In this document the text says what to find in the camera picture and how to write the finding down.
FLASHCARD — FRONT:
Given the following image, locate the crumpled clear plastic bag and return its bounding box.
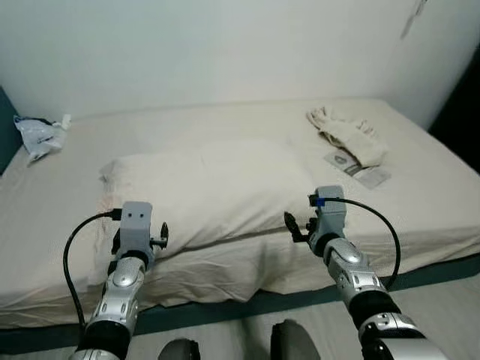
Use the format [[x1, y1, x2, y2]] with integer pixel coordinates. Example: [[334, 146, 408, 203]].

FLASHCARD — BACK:
[[13, 114, 74, 167]]

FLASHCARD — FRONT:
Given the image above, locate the tall black equipment case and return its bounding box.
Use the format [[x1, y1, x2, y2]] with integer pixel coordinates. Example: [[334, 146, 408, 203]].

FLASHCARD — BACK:
[[429, 49, 480, 172]]

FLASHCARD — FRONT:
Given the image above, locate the cream fabric pillow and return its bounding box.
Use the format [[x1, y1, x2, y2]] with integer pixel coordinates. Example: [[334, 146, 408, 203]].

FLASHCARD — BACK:
[[94, 139, 320, 286]]

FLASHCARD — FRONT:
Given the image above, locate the cream folded cloth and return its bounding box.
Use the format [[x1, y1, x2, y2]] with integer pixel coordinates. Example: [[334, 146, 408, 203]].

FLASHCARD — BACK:
[[306, 106, 389, 167]]

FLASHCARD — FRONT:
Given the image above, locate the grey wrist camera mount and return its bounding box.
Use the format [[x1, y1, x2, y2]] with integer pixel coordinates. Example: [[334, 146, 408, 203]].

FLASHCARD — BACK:
[[313, 186, 347, 237], [118, 201, 155, 256]]

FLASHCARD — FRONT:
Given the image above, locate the grey wall cord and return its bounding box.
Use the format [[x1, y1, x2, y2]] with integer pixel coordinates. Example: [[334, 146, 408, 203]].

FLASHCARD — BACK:
[[400, 0, 428, 40]]

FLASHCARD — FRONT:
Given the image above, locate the robot right leg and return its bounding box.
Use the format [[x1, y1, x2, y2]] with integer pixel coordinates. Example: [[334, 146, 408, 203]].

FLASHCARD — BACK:
[[270, 320, 322, 360]]

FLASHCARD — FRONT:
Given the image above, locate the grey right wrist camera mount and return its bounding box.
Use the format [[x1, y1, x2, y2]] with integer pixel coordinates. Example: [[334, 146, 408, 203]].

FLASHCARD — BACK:
[[313, 186, 347, 237]]

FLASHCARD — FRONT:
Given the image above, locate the grey printed paper card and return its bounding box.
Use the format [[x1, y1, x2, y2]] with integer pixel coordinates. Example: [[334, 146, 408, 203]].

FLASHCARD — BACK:
[[324, 150, 392, 190]]

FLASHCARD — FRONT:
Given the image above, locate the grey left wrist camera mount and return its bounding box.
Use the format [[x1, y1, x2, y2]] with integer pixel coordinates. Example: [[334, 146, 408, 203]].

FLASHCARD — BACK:
[[118, 201, 155, 256]]

